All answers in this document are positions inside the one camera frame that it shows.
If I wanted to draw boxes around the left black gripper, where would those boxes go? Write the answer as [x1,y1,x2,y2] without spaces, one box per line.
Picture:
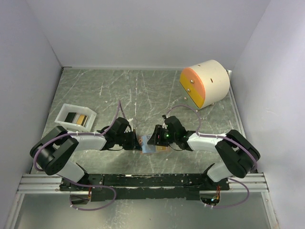
[116,129,142,150]

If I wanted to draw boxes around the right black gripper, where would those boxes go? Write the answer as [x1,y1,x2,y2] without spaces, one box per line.
[147,125,177,146]

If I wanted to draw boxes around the white patterned credit card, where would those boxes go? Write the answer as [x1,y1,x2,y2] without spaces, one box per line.
[141,135,156,154]

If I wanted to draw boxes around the brown leather card holder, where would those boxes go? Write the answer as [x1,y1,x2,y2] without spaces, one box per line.
[138,135,170,155]

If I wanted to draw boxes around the gold credit card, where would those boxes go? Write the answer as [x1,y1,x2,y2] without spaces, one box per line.
[156,146,168,153]

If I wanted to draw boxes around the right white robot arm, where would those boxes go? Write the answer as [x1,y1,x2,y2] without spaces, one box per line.
[147,116,261,190]

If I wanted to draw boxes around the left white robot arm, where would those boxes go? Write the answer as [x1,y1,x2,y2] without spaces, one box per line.
[30,117,142,190]

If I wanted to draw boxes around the white card tray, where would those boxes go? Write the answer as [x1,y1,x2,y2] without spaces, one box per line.
[54,104,97,132]

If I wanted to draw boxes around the cards stack in tray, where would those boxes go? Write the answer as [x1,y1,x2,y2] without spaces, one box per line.
[64,112,88,126]

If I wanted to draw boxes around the cream round drawer cabinet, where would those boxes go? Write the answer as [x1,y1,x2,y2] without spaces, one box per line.
[179,60,230,110]

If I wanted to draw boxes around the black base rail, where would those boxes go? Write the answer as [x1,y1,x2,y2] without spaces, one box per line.
[60,173,229,202]

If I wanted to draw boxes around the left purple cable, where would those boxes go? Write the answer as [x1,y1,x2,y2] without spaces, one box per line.
[33,100,126,211]

